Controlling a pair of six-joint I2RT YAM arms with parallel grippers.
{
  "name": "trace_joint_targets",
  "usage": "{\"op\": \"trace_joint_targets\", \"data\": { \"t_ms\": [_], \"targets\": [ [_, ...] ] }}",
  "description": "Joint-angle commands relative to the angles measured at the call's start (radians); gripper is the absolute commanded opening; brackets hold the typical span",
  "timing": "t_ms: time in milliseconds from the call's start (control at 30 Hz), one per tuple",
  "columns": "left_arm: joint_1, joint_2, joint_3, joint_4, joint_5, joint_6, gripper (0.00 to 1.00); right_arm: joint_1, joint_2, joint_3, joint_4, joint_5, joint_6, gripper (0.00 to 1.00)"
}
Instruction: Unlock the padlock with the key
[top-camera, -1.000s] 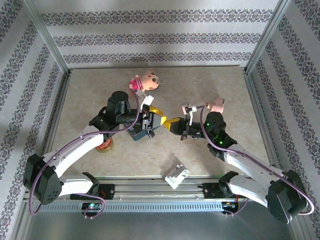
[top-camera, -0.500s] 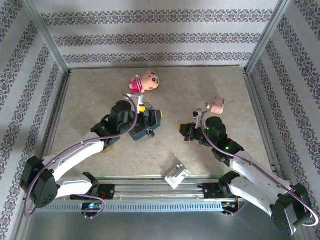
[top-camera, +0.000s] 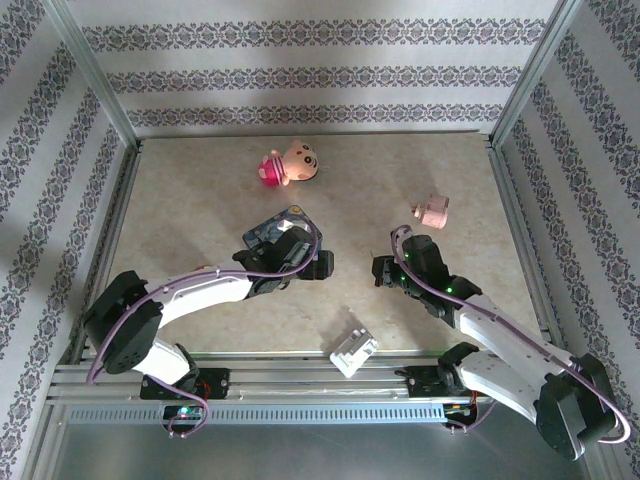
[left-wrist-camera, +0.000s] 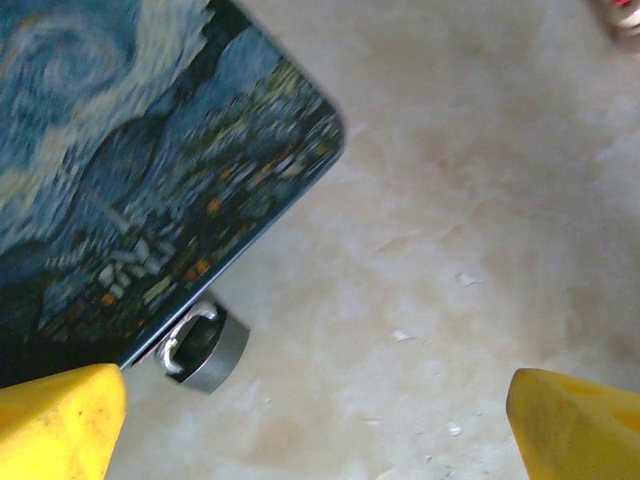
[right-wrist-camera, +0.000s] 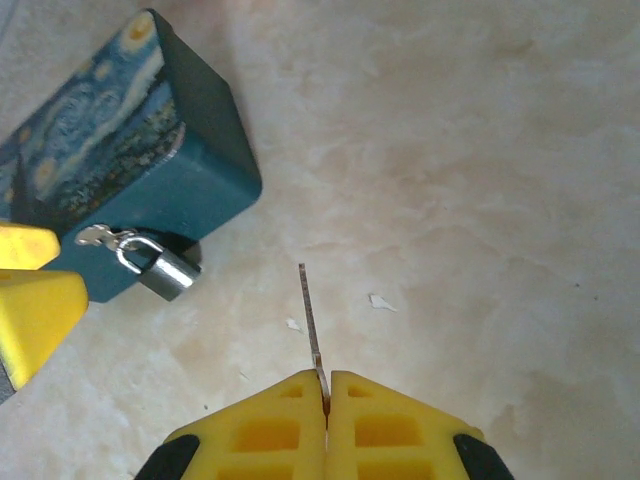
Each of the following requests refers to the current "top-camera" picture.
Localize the starry night tin box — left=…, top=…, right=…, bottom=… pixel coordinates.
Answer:
left=243, top=203, right=324, bottom=261

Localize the pale pink toy bottle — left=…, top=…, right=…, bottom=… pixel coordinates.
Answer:
left=409, top=194, right=450, bottom=230

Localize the pink plush doll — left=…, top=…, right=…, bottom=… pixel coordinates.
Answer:
left=258, top=139, right=321, bottom=189

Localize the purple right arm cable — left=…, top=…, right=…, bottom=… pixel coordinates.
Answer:
left=390, top=224, right=632, bottom=446

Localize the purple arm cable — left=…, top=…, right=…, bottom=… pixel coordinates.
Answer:
left=85, top=218, right=322, bottom=441
left=390, top=224, right=632, bottom=446

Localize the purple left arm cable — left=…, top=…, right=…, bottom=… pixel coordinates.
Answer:
left=85, top=218, right=322, bottom=441

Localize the white plastic bracket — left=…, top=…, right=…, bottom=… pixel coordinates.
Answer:
left=329, top=327, right=380, bottom=379

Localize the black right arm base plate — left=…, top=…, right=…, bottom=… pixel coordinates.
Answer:
left=405, top=366, right=499, bottom=399

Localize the aluminium side rail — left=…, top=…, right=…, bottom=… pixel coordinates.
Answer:
left=69, top=142, right=146, bottom=364
left=487, top=142, right=569, bottom=361

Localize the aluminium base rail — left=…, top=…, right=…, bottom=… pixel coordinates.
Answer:
left=47, top=352, right=594, bottom=404

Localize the aluminium thin frame rail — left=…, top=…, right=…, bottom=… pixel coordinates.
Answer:
left=135, top=130, right=496, bottom=141

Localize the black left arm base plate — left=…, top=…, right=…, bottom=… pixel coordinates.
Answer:
left=139, top=368, right=231, bottom=400

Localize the grey slotted cable duct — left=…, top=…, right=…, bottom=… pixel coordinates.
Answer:
left=64, top=403, right=446, bottom=425

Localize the aluminium frame post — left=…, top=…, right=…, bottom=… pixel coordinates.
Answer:
left=490, top=0, right=586, bottom=149
left=42, top=0, right=141, bottom=149

